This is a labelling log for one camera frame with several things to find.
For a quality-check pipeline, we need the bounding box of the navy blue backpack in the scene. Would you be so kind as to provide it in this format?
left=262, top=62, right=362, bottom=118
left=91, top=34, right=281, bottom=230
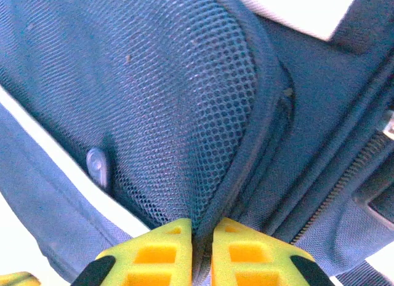
left=0, top=0, right=394, bottom=286

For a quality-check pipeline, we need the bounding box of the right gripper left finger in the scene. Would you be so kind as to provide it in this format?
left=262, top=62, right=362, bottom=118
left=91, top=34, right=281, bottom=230
left=70, top=218, right=193, bottom=286

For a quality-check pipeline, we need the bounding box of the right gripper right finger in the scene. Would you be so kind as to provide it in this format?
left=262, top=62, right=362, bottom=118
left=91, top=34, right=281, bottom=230
left=211, top=217, right=336, bottom=286

